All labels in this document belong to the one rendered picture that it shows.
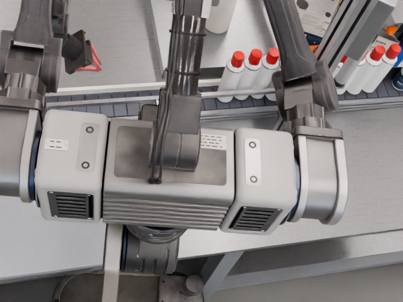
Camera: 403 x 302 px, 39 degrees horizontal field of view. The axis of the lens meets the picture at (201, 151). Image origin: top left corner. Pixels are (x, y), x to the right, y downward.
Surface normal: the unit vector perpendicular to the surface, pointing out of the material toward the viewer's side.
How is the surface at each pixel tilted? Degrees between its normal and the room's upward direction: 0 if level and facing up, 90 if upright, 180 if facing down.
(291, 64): 60
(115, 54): 0
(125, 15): 0
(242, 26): 0
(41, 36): 45
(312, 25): 90
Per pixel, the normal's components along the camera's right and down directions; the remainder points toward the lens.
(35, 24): 0.15, 0.30
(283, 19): -0.29, 0.42
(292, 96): -0.44, -0.43
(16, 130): 0.16, -0.46
